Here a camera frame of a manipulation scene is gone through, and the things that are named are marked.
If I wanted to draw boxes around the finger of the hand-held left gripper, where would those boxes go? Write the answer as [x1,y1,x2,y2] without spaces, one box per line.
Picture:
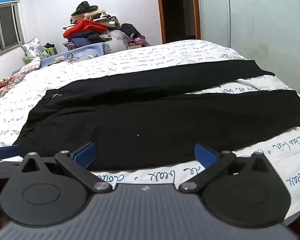
[0,145,25,160]

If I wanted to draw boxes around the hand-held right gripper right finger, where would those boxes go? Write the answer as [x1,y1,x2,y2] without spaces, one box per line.
[179,143,275,192]

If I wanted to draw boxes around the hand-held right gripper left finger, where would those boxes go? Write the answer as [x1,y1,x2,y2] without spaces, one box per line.
[20,141,115,193]

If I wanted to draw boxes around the black pants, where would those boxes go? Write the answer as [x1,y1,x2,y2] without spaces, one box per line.
[12,59,300,172]

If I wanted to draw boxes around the colourful floral quilt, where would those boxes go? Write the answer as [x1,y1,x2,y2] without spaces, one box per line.
[0,74,27,110]

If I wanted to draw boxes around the white script-printed bedspread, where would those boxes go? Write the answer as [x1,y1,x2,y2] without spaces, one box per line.
[0,39,300,227]

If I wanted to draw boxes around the light blue blanket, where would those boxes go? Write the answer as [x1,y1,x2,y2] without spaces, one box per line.
[40,42,111,67]

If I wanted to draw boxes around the blue floral pillow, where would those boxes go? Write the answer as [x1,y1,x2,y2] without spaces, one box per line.
[20,37,49,61]

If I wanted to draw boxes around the clear plastic bag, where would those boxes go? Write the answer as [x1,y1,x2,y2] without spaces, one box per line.
[107,30,130,52]

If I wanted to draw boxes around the sliding window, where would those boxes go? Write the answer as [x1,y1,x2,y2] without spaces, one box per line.
[0,1,25,61]

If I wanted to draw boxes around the pile of folded clothes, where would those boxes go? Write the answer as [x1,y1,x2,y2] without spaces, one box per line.
[62,1,121,48]

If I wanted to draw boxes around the black bag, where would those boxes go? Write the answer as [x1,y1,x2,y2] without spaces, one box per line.
[120,23,142,41]

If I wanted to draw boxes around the white wardrobe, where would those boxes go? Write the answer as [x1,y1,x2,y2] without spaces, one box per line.
[196,0,300,105]

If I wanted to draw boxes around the black cable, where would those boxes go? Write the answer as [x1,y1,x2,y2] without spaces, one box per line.
[47,53,80,67]

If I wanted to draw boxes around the brown wooden door frame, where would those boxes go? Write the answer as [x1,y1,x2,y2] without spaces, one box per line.
[155,0,202,44]

